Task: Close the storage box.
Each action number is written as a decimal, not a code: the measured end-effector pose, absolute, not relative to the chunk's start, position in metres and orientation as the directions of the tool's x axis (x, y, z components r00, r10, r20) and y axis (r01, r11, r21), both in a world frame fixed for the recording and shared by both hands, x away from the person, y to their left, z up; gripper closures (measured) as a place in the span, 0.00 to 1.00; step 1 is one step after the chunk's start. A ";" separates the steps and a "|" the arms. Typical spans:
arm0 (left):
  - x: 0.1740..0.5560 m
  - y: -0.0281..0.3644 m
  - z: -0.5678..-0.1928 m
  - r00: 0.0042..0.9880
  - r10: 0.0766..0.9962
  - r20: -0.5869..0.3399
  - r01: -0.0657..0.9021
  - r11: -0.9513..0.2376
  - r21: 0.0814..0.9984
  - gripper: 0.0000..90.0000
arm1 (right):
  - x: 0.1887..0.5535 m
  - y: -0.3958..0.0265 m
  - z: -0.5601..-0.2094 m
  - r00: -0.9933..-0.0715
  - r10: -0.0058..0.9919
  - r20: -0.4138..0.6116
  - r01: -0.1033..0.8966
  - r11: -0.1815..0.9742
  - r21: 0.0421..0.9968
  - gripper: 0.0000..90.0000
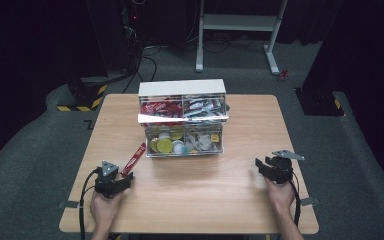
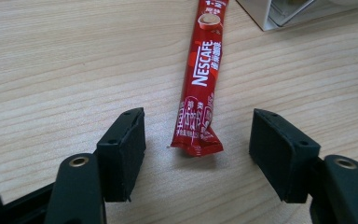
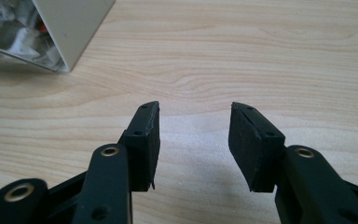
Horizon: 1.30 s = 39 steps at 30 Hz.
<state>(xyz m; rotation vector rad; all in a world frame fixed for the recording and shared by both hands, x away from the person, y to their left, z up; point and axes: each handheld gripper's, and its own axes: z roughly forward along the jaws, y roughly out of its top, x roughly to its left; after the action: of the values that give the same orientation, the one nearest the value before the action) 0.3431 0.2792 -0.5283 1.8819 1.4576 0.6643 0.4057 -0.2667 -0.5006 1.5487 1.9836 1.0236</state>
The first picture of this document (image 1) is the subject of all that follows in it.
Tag black square stand base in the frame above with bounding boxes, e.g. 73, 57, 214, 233
294, 87, 345, 117

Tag black stand yellow striped base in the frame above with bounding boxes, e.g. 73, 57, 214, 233
56, 75, 109, 113

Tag pile of silver sachets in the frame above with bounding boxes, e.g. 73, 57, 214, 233
183, 97, 227, 118

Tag grey metal table bracket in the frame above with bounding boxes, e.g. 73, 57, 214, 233
58, 200, 81, 210
300, 196, 321, 207

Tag pile of white packets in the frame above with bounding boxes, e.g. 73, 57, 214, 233
184, 131, 222, 154

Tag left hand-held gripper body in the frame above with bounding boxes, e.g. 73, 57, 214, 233
94, 160, 128, 200

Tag hand-held gripper black cable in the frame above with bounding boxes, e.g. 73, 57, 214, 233
78, 167, 101, 240
287, 171, 302, 228

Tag clear drawer organizer white top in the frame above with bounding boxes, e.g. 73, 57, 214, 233
137, 78, 231, 159

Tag person's left hand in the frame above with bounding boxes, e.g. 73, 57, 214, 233
89, 190, 125, 232

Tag pile of round capsules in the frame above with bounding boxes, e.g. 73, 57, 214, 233
149, 126, 185, 155

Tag person's right hand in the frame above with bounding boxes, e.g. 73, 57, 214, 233
264, 177, 297, 215

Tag pile of red sachets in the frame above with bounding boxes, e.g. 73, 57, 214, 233
140, 96, 184, 118

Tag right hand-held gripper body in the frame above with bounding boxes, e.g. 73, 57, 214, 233
264, 149, 306, 185

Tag left hand-held gripper black cable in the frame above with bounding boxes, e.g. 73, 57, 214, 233
78, 167, 101, 240

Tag right hand-held gripper black cable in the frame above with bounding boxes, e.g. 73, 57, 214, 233
287, 171, 302, 228

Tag small red floor object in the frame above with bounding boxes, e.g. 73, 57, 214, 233
277, 68, 290, 83

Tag red stick sachet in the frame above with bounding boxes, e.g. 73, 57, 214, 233
120, 142, 147, 178

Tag dark curtain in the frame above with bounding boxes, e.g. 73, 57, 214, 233
302, 0, 384, 201

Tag white metal stand frame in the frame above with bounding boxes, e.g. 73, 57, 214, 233
195, 0, 290, 76

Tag black floor cables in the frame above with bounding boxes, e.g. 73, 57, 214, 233
121, 42, 163, 95

